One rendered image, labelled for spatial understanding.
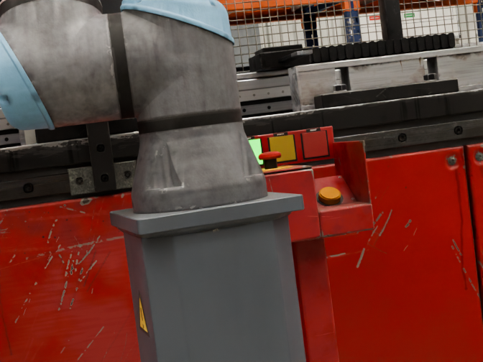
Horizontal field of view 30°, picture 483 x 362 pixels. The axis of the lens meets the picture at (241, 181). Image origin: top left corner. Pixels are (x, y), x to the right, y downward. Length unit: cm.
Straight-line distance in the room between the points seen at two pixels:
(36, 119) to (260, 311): 31
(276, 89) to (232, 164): 118
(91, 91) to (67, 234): 74
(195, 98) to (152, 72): 5
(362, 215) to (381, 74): 50
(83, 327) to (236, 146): 80
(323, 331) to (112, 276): 40
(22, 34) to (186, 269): 30
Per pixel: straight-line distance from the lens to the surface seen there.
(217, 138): 95
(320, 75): 188
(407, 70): 195
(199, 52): 96
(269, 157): 151
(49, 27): 97
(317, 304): 156
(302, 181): 148
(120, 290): 169
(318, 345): 157
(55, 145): 166
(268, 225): 95
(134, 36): 96
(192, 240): 92
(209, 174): 94
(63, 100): 96
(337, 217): 150
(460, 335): 189
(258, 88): 211
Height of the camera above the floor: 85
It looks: 3 degrees down
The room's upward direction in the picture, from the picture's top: 7 degrees counter-clockwise
